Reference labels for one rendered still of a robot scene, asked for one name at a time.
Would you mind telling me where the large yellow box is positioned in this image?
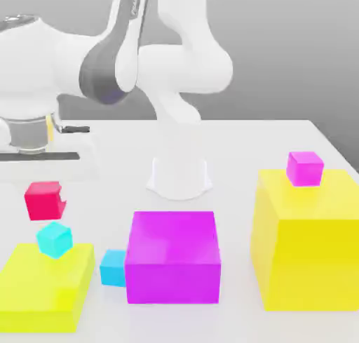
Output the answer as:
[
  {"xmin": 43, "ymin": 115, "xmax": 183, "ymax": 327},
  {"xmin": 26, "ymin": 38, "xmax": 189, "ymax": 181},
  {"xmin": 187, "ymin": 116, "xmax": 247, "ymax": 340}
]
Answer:
[{"xmin": 249, "ymin": 168, "xmax": 359, "ymax": 312}]

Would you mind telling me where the small red cube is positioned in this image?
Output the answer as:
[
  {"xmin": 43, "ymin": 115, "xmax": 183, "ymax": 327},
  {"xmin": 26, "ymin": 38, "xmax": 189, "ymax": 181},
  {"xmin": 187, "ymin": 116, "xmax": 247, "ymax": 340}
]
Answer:
[{"xmin": 24, "ymin": 180, "xmax": 67, "ymax": 222}]

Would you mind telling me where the small magenta cube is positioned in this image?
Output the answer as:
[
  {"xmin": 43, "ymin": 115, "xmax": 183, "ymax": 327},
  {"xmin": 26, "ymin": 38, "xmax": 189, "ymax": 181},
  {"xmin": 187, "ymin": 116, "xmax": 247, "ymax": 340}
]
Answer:
[{"xmin": 285, "ymin": 151, "xmax": 325, "ymax": 187}]

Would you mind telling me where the large magenta box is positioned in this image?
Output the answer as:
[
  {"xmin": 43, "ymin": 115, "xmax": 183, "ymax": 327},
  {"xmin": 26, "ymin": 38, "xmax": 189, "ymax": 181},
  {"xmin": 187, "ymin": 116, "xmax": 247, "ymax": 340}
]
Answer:
[{"xmin": 123, "ymin": 210, "xmax": 222, "ymax": 305}]

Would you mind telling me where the large lime box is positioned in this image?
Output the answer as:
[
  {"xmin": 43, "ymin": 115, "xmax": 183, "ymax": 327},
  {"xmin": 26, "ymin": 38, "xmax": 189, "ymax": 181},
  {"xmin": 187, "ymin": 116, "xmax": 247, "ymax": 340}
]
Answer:
[{"xmin": 0, "ymin": 242, "xmax": 96, "ymax": 335}]

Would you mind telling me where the small turquoise cube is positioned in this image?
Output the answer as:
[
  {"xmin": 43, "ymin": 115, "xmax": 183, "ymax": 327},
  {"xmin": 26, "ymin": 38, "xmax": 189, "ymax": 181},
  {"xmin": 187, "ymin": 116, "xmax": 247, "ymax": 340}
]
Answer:
[{"xmin": 35, "ymin": 221, "xmax": 74, "ymax": 260}]

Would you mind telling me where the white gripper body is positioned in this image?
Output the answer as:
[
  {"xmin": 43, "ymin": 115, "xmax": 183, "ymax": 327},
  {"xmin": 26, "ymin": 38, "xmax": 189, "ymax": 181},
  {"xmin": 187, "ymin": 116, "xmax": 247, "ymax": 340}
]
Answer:
[{"xmin": 0, "ymin": 141, "xmax": 100, "ymax": 182}]

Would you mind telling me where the small blue cube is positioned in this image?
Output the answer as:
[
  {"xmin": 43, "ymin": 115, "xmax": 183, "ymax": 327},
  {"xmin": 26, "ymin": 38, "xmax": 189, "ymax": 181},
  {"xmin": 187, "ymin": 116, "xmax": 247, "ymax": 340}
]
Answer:
[{"xmin": 99, "ymin": 248, "xmax": 128, "ymax": 288}]

